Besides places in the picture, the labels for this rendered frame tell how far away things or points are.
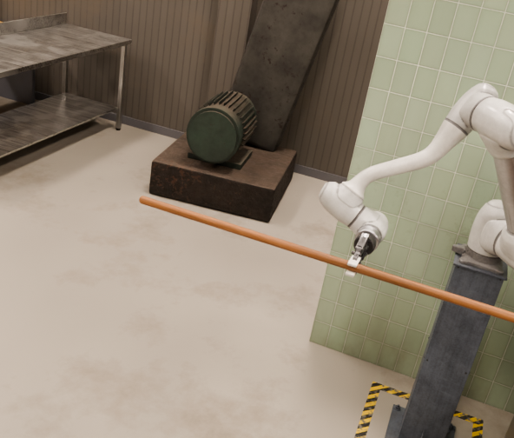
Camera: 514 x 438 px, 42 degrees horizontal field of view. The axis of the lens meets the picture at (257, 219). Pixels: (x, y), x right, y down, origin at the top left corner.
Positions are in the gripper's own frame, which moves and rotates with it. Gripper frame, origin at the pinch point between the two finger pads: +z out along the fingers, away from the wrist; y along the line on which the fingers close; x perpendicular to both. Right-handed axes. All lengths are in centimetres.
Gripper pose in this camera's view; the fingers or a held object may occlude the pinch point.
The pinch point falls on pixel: (352, 266)
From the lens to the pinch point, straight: 222.1
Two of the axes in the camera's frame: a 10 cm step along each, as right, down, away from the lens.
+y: -1.5, 8.9, 4.4
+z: -3.5, 3.6, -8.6
